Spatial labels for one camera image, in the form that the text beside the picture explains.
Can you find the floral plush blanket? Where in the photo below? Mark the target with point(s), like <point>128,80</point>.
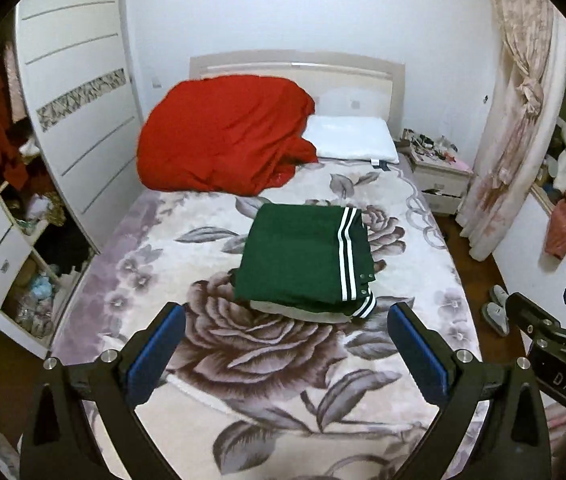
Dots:
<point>263,375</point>

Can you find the red duvet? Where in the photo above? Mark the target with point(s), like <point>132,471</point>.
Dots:
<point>223,130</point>

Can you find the white wardrobe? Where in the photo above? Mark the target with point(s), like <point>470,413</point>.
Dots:
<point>78,35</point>

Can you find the tied pink floral curtain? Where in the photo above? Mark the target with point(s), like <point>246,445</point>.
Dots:
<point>513,110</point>

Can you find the loose pink floral curtain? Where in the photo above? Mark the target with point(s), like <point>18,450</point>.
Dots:
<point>563,425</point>

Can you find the beige nightstand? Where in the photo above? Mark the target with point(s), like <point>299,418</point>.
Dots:
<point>435,180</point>

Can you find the white bay window ledge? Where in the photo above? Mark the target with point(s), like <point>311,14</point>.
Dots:
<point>528,250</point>

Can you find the white pillow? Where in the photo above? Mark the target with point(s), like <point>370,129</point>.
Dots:
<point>353,137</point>

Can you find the white drawer cabinet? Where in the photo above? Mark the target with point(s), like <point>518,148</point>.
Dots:
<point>43,285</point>

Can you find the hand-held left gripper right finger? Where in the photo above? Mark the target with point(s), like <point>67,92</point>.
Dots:
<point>418,355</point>

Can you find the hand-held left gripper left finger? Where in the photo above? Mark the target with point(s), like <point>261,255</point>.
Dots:
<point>158,355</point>

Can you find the grey slipper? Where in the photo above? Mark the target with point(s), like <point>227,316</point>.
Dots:
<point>499,295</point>
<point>495,320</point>

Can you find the green varsity jacket white sleeves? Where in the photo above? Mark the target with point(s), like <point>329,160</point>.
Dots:
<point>293,255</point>

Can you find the pile of small toiletries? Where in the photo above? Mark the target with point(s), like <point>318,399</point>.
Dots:
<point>428,142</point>

